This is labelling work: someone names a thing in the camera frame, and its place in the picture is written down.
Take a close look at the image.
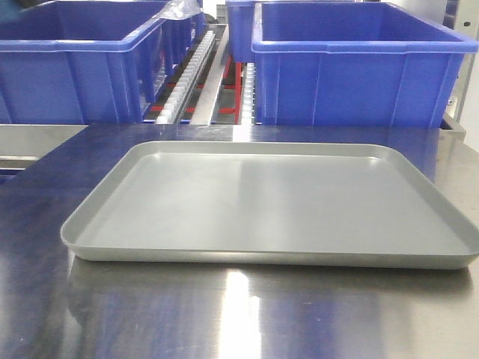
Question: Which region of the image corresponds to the red shelf frame bar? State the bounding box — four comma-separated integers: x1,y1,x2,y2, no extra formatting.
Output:
219,55,243,124

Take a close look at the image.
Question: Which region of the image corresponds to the clear plastic sheet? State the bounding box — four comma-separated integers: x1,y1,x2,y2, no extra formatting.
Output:
159,0,203,21

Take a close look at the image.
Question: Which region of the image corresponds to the blue plastic bin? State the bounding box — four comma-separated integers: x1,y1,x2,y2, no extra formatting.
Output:
251,1,478,128
162,1,205,76
0,0,177,125

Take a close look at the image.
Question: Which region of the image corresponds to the blue plastic bin front left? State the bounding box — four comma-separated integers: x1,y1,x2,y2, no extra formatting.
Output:
0,0,177,125

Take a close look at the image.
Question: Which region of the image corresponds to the steel divider rail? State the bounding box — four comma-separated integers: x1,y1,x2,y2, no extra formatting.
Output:
189,24,229,126

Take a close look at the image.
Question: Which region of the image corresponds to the blue plastic bin front right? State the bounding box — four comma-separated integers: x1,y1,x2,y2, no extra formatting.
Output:
251,1,478,128

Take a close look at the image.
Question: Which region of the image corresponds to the blue plastic bin rear left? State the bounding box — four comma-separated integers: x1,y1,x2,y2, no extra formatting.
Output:
162,1,205,76

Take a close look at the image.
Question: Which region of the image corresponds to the grey metal tray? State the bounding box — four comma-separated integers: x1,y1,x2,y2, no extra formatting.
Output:
61,141,478,269

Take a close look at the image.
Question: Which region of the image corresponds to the white roller track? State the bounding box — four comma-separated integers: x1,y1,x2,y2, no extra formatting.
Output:
155,31,216,125
239,63,255,125

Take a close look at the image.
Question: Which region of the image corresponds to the white roller track left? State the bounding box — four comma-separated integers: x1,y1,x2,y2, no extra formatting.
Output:
155,31,216,125

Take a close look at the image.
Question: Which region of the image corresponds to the steel shelf front beam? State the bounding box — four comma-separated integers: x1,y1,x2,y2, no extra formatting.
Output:
0,124,87,161

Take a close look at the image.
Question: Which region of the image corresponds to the white roller track right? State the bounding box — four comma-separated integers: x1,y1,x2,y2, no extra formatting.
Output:
239,63,255,125

